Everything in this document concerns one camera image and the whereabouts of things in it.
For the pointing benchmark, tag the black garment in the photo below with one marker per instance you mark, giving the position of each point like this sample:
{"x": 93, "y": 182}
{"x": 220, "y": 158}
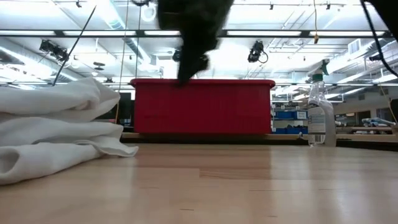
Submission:
{"x": 196, "y": 31}

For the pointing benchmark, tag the white shirt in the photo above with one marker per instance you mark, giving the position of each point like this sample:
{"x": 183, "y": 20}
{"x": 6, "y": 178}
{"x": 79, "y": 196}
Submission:
{"x": 46, "y": 130}

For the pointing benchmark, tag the red plastic laundry bin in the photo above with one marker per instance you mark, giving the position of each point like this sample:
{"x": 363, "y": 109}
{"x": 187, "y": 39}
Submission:
{"x": 202, "y": 109}

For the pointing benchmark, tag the round black ceiling lamp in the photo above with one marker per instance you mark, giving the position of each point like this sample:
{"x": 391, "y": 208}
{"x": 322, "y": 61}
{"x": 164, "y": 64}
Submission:
{"x": 176, "y": 55}

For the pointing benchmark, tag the black monitor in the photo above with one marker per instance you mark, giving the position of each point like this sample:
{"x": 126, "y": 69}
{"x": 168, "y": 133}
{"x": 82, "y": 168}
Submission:
{"x": 127, "y": 109}

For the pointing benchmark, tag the blue storage bins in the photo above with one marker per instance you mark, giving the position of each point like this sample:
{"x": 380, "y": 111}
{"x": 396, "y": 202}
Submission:
{"x": 286, "y": 115}

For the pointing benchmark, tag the clear spray bottle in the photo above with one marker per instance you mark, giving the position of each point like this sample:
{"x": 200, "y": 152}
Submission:
{"x": 317, "y": 124}

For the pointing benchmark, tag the black overhead crossbar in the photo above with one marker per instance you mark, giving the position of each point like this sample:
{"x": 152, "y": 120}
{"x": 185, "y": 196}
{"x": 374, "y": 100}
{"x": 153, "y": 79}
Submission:
{"x": 93, "y": 32}

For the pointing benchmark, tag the pale blue machine part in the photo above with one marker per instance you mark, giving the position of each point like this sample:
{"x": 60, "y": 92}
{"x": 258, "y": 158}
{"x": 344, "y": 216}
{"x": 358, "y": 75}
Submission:
{"x": 376, "y": 121}

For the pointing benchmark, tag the black ceiling fixture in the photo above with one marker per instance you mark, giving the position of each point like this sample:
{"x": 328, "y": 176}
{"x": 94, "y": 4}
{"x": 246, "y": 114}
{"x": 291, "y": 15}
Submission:
{"x": 376, "y": 57}

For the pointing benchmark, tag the black overhead camera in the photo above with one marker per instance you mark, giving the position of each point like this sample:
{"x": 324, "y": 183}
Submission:
{"x": 255, "y": 51}

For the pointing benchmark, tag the black ceiling camera rig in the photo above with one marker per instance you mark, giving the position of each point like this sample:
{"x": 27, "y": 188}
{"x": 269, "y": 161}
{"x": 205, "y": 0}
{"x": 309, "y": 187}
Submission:
{"x": 53, "y": 49}

